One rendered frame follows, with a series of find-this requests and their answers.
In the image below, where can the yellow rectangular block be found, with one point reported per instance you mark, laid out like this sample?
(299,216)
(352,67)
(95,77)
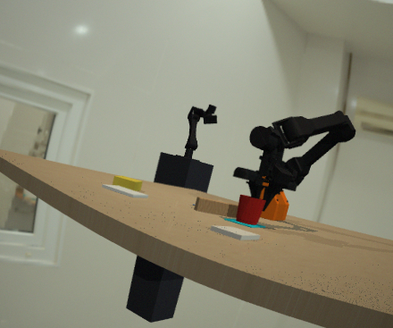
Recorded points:
(127,183)

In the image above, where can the white flat square pad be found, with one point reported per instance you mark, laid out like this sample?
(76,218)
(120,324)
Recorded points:
(127,192)

